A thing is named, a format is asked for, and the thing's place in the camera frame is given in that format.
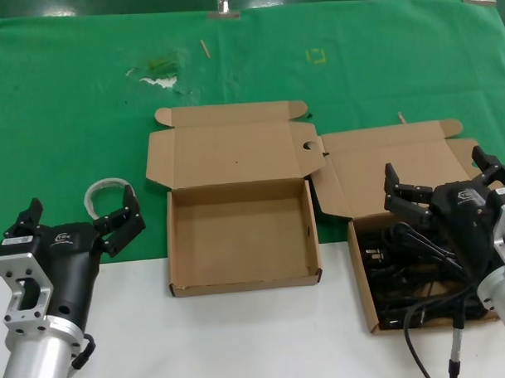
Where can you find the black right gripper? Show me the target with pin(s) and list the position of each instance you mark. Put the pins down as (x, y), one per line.
(465, 219)

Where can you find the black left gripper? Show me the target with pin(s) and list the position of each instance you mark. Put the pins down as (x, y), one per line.
(70, 266)

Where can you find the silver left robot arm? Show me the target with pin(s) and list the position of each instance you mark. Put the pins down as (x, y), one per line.
(30, 362)

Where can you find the cardboard box with holed flap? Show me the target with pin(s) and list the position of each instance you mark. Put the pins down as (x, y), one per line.
(235, 156)

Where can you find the clear tape roll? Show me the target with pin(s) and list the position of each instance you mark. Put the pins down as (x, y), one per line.
(105, 182)

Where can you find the tiny wooden stick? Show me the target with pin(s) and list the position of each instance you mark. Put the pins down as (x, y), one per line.
(401, 117)

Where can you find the green cloth mat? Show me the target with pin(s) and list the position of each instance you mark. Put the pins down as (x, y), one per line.
(67, 100)

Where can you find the small wooden stick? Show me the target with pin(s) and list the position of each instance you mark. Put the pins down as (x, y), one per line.
(205, 49)

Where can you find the left silver wrist bracket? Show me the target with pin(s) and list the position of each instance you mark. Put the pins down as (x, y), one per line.
(19, 267)

